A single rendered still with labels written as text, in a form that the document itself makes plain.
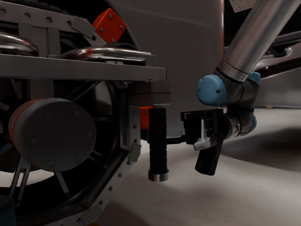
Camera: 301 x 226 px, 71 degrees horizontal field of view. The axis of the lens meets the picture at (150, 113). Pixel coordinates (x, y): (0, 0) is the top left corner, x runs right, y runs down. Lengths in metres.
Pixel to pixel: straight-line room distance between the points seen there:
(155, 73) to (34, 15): 0.30
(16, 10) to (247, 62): 0.50
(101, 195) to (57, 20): 0.46
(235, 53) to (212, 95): 0.10
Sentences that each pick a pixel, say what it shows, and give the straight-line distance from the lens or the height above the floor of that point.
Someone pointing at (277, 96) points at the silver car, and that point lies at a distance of 2.72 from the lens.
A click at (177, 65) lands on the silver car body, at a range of 0.93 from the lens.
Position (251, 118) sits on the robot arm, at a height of 0.85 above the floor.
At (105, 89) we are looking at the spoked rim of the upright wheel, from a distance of 0.74.
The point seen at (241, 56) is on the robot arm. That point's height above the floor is 1.00.
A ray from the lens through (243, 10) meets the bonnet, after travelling 3.84.
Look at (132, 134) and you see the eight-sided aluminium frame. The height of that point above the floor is 0.80.
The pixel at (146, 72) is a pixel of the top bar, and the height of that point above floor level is 0.97.
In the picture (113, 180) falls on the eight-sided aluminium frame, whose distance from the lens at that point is 0.65.
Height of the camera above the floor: 0.92
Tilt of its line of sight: 4 degrees down
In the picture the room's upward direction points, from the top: 1 degrees counter-clockwise
